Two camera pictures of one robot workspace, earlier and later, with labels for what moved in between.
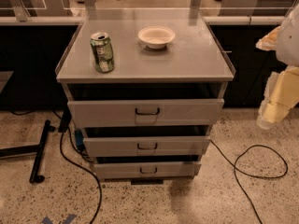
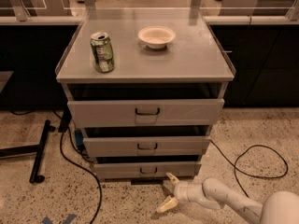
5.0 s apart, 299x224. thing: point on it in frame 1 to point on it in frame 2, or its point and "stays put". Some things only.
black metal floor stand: (39, 148) stays put
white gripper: (289, 46) to (181, 191)
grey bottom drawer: (150, 170) stays put
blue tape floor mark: (70, 218) stays put
